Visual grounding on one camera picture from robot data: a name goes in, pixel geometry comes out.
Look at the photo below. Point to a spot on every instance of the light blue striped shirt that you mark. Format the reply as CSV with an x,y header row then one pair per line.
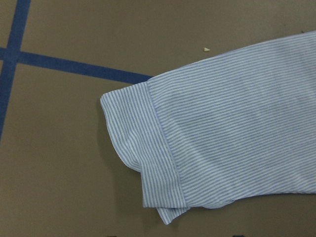
x,y
233,126

